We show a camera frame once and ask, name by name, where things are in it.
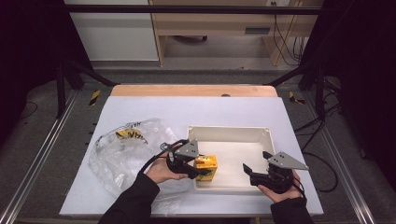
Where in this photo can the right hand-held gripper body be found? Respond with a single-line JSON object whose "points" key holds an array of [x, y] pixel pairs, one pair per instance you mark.
{"points": [[286, 161]]}

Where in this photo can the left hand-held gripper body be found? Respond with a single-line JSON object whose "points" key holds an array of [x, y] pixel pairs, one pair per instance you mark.
{"points": [[188, 151]]}

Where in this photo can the yellow carton box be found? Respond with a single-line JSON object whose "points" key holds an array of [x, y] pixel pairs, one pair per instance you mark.
{"points": [[208, 165]]}

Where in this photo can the white plastic tray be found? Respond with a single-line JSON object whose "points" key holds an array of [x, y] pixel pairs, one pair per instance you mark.
{"points": [[230, 137]]}

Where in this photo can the clear plastic bag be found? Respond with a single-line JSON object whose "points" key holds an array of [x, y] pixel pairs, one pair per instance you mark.
{"points": [[118, 158]]}

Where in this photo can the person's left hand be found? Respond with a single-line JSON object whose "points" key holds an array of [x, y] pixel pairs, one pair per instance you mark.
{"points": [[160, 171]]}

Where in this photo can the person's right hand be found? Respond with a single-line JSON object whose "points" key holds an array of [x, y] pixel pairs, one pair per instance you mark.
{"points": [[285, 196]]}

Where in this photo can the white table mat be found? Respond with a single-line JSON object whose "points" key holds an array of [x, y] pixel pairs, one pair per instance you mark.
{"points": [[193, 112]]}

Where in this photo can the yellow black tape piece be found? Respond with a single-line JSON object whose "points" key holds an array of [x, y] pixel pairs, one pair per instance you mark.
{"points": [[95, 97], [292, 97]]}

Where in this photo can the black curtain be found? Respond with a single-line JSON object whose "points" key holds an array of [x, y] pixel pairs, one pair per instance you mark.
{"points": [[364, 77], [28, 46]]}

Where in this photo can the grey desk label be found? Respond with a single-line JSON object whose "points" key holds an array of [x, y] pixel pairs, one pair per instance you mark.
{"points": [[257, 30]]}

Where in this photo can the wooden desk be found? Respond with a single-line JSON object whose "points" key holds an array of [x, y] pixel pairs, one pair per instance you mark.
{"points": [[214, 21]]}

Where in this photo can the white cabinet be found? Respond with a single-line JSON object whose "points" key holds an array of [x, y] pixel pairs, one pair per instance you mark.
{"points": [[115, 37]]}

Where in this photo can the aluminium rail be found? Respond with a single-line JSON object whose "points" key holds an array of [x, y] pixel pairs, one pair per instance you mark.
{"points": [[342, 168], [40, 152]]}

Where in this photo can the black frame leg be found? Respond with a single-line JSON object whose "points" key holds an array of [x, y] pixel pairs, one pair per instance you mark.
{"points": [[320, 93], [61, 93]]}

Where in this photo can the black horizontal frame bar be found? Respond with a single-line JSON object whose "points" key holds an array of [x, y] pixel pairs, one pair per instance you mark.
{"points": [[186, 9]]}

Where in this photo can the white wall socket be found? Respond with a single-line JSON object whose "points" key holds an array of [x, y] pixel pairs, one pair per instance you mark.
{"points": [[278, 2]]}

